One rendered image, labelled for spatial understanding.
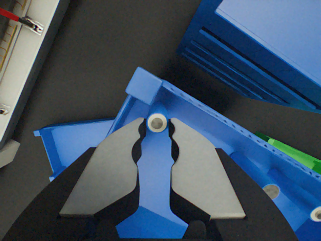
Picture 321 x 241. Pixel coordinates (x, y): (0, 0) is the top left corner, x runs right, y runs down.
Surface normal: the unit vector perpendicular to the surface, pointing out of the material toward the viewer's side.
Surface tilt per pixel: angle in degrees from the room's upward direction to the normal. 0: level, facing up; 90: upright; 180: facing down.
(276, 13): 0
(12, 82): 21
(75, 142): 0
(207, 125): 0
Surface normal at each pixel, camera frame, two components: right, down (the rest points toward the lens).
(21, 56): 0.29, 0.42
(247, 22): 0.00, 0.25
